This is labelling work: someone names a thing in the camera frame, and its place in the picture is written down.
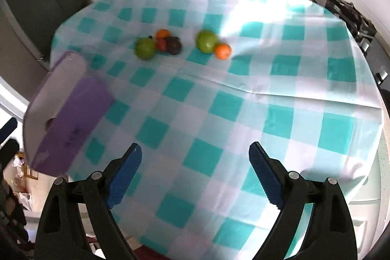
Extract green fruit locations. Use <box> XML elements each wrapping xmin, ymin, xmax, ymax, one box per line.
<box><xmin>196</xmin><ymin>30</ymin><xmax>219</xmax><ymax>54</ymax></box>
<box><xmin>134</xmin><ymin>37</ymin><xmax>156</xmax><ymax>60</ymax></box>

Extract dark purple passion fruit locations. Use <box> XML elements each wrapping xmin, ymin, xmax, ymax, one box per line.
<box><xmin>164</xmin><ymin>36</ymin><xmax>182</xmax><ymax>55</ymax></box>

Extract orange mandarin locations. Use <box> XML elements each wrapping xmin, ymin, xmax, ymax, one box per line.
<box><xmin>155</xmin><ymin>29</ymin><xmax>171</xmax><ymax>39</ymax></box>
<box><xmin>214</xmin><ymin>43</ymin><xmax>232</xmax><ymax>60</ymax></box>

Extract purple box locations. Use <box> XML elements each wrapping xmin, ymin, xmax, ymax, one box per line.
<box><xmin>22</xmin><ymin>51</ymin><xmax>114</xmax><ymax>177</ymax></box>

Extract small red tomato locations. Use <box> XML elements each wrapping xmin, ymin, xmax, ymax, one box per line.
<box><xmin>155</xmin><ymin>38</ymin><xmax>166</xmax><ymax>52</ymax></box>

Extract orange mandarin in cluster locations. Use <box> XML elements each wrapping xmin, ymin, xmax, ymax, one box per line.
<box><xmin>155</xmin><ymin>29</ymin><xmax>171</xmax><ymax>39</ymax></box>

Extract teal checkered tablecloth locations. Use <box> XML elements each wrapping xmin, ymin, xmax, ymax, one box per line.
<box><xmin>51</xmin><ymin>0</ymin><xmax>383</xmax><ymax>259</ymax></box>

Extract black gas stove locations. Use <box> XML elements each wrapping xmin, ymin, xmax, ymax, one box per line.
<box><xmin>325</xmin><ymin>0</ymin><xmax>377</xmax><ymax>56</ymax></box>

